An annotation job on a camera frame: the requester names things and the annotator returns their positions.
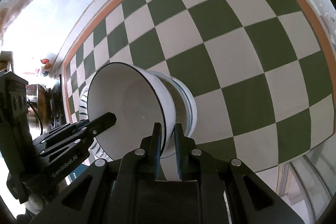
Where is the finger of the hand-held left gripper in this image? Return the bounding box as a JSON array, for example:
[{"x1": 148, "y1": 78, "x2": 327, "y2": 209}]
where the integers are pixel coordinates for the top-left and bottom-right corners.
[{"x1": 33, "y1": 112, "x2": 117, "y2": 157}]

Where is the blue kitchen cabinet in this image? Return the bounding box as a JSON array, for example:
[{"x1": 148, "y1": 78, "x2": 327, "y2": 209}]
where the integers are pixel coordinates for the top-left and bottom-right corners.
[{"x1": 64, "y1": 160, "x2": 91, "y2": 184}]

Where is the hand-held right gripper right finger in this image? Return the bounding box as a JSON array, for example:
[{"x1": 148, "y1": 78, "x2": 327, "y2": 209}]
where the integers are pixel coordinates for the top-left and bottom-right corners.
[{"x1": 174, "y1": 123, "x2": 305, "y2": 224}]

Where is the green checkered tablecloth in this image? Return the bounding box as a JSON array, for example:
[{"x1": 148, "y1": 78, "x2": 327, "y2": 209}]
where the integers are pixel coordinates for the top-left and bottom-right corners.
[{"x1": 63, "y1": 0, "x2": 336, "y2": 173}]

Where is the blue printed white bowl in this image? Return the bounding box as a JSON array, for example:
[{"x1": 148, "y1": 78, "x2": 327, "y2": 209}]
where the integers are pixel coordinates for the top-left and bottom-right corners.
[{"x1": 168, "y1": 76, "x2": 198, "y2": 139}]

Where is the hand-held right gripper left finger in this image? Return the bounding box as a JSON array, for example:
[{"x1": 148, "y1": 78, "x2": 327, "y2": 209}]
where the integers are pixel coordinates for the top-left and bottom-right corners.
[{"x1": 29, "y1": 122, "x2": 164, "y2": 224}]

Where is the black striped white plate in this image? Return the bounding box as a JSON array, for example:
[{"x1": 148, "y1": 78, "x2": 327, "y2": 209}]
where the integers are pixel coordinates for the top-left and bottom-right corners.
[{"x1": 78, "y1": 86, "x2": 114, "y2": 161}]

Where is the plain white bowl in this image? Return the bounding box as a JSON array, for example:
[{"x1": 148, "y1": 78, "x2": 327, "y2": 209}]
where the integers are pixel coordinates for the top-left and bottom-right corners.
[{"x1": 147, "y1": 70, "x2": 192, "y2": 138}]

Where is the dark rimmed white bowl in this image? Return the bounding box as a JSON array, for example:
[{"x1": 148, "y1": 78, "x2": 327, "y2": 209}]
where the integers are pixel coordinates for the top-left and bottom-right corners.
[{"x1": 87, "y1": 62, "x2": 181, "y2": 182}]

